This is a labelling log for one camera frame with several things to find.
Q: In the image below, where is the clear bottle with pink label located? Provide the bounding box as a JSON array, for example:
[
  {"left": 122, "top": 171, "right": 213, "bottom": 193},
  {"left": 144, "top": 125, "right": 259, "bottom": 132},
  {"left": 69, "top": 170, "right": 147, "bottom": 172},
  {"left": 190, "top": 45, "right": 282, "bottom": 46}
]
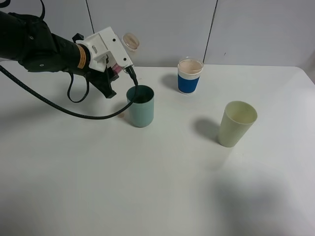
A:
[{"left": 112, "top": 32, "right": 140, "bottom": 75}]

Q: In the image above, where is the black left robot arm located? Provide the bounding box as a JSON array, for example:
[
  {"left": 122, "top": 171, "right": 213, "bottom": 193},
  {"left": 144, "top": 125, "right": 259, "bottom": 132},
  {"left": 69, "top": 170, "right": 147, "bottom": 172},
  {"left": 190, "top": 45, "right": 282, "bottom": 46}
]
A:
[{"left": 0, "top": 12, "right": 116, "bottom": 98}]

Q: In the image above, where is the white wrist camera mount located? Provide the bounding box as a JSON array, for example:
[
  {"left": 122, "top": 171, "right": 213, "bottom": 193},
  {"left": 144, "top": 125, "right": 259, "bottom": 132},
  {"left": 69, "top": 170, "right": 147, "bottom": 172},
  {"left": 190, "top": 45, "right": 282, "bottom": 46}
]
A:
[{"left": 76, "top": 27, "right": 133, "bottom": 72}]

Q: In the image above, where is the pale green plastic cup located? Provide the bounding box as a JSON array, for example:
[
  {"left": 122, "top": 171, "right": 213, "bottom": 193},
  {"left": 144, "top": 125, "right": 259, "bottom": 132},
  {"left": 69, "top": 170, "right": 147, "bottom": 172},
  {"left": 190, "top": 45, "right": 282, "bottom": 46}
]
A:
[{"left": 218, "top": 101, "right": 258, "bottom": 148}]

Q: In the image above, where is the black camera cable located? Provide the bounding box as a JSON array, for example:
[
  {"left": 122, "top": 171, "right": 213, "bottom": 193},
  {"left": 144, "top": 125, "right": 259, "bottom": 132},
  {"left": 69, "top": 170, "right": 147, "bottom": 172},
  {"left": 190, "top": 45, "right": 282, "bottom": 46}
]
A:
[{"left": 0, "top": 0, "right": 139, "bottom": 120}]

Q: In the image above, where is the teal plastic cup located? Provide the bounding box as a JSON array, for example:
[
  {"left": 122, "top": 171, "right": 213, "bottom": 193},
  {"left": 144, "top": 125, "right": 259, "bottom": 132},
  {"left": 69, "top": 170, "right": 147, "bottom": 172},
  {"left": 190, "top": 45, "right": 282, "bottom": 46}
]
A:
[{"left": 128, "top": 85, "right": 155, "bottom": 127}]

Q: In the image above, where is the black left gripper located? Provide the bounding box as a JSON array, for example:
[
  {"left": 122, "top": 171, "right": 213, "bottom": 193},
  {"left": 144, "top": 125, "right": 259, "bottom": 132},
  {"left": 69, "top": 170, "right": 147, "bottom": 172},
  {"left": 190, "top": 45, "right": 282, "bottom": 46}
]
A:
[{"left": 59, "top": 33, "right": 116, "bottom": 98}]

